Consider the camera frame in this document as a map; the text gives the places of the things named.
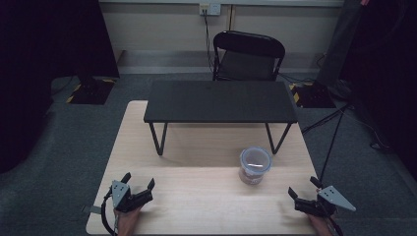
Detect black floor cable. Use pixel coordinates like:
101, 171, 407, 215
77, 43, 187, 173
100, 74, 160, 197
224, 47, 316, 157
340, 106, 393, 153

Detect grey tape strip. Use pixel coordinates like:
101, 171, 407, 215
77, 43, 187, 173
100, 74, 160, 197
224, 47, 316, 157
81, 205, 102, 215

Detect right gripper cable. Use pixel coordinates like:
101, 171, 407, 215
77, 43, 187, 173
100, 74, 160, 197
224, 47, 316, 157
328, 214, 344, 236

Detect person's right hand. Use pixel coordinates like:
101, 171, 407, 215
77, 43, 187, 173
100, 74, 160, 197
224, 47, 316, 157
307, 212, 336, 236

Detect clear plastic jar blue-rimmed lid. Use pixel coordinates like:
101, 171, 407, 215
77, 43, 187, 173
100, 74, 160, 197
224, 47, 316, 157
238, 146, 272, 186

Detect black wall socket cable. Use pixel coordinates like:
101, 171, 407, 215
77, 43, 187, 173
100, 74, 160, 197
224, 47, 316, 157
203, 9, 216, 75

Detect black stand base striped tape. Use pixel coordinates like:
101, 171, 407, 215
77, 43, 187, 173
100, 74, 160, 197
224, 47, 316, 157
288, 81, 337, 109
66, 75, 117, 106

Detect black shelf riser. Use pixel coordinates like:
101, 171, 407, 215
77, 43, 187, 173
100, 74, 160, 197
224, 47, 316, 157
143, 80, 299, 156

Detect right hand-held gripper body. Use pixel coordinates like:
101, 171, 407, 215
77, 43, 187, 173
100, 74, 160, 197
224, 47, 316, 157
293, 185, 357, 218

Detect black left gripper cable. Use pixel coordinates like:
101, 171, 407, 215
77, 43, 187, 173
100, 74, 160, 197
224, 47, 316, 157
100, 188, 118, 236

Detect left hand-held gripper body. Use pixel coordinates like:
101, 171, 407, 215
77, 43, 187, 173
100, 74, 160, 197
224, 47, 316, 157
111, 179, 154, 212

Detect grey upright panel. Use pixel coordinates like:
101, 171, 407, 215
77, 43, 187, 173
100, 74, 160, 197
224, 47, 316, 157
315, 0, 366, 89

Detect person's left hand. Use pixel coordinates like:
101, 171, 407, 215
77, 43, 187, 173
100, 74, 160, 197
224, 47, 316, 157
113, 206, 143, 236

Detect black tripod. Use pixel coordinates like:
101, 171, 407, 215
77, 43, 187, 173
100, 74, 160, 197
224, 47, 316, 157
301, 103, 354, 183

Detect black folding chair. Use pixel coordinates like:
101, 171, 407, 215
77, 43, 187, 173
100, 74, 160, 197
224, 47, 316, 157
211, 29, 286, 83

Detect white wall socket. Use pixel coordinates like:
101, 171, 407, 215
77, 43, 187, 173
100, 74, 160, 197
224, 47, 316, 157
199, 2, 222, 17

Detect dark curtain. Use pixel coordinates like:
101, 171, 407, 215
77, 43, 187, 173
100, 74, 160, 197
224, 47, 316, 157
338, 0, 417, 181
0, 0, 121, 175

